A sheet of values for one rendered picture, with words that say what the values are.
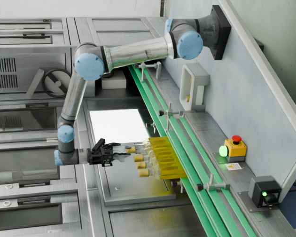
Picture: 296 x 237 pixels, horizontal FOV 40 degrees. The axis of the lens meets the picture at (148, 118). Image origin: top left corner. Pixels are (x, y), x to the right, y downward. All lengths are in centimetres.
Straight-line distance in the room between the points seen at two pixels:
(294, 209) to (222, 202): 26
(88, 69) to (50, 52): 109
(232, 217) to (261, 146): 31
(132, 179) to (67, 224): 40
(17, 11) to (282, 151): 448
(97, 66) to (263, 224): 86
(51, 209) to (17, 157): 48
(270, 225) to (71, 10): 446
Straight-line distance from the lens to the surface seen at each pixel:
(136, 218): 188
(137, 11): 562
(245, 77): 172
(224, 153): 172
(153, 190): 198
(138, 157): 195
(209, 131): 193
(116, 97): 289
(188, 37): 169
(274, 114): 153
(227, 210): 152
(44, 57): 278
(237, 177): 166
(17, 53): 276
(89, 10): 553
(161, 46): 171
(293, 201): 165
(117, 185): 200
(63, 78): 281
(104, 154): 192
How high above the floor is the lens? 151
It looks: 13 degrees down
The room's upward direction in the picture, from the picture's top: 93 degrees counter-clockwise
